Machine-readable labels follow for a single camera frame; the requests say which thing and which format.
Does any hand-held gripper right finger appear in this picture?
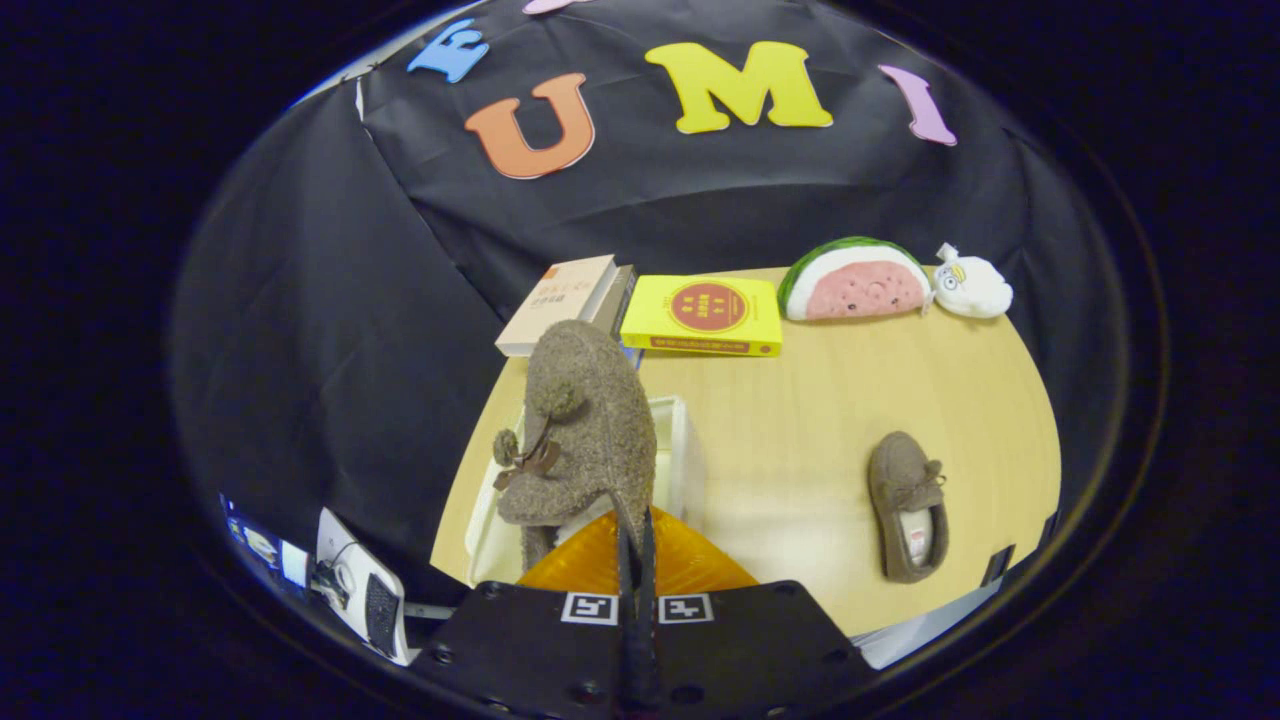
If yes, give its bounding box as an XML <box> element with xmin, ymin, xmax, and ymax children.
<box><xmin>640</xmin><ymin>507</ymin><xmax>877</xmax><ymax>720</ymax></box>

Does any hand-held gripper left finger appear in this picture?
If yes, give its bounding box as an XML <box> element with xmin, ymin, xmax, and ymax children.
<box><xmin>410</xmin><ymin>510</ymin><xmax>638</xmax><ymax>720</ymax></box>

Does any cream fabric storage box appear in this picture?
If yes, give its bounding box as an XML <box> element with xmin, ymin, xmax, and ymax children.
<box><xmin>465</xmin><ymin>395</ymin><xmax>706</xmax><ymax>588</ymax></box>

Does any brown fuzzy shoe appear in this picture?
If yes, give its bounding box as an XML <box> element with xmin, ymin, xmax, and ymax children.
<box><xmin>867</xmin><ymin>431</ymin><xmax>950</xmax><ymax>584</ymax></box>
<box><xmin>492</xmin><ymin>320</ymin><xmax>658</xmax><ymax>573</ymax></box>

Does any white curved object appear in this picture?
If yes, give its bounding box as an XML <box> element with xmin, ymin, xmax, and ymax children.
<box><xmin>858</xmin><ymin>580</ymin><xmax>1003</xmax><ymax>671</ymax></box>

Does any white and black device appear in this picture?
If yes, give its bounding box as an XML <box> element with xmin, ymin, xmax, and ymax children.
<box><xmin>312</xmin><ymin>507</ymin><xmax>416</xmax><ymax>667</ymax></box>

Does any yellow book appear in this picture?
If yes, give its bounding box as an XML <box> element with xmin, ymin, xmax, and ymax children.
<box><xmin>620</xmin><ymin>275</ymin><xmax>784</xmax><ymax>358</ymax></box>

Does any beige book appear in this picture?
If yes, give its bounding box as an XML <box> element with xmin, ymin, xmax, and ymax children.
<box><xmin>495</xmin><ymin>254</ymin><xmax>618</xmax><ymax>358</ymax></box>

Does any grey spine book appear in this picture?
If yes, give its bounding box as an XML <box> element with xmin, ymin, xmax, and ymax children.
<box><xmin>590</xmin><ymin>264</ymin><xmax>639</xmax><ymax>343</ymax></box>

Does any black backdrop cloth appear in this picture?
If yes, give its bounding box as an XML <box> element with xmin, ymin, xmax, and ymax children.
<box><xmin>170</xmin><ymin>0</ymin><xmax>1126</xmax><ymax>601</ymax></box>

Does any watermelon slice plush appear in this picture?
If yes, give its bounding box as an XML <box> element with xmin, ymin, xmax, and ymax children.
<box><xmin>778</xmin><ymin>236</ymin><xmax>933</xmax><ymax>322</ymax></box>

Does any white plush toy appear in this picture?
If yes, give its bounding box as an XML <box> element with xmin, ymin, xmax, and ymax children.
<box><xmin>933</xmin><ymin>243</ymin><xmax>1014</xmax><ymax>319</ymax></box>

